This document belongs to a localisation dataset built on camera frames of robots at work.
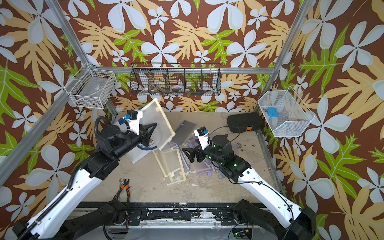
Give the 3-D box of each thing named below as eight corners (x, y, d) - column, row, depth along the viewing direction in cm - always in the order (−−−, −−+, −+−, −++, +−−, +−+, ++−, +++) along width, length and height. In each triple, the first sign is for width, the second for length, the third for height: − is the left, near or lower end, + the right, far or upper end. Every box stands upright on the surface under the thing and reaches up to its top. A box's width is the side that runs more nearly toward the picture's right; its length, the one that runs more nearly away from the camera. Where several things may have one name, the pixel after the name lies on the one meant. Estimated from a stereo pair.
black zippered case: (231, 133, 109) (233, 129, 104) (226, 120, 117) (227, 115, 113) (265, 129, 112) (268, 124, 107) (258, 116, 120) (260, 111, 116)
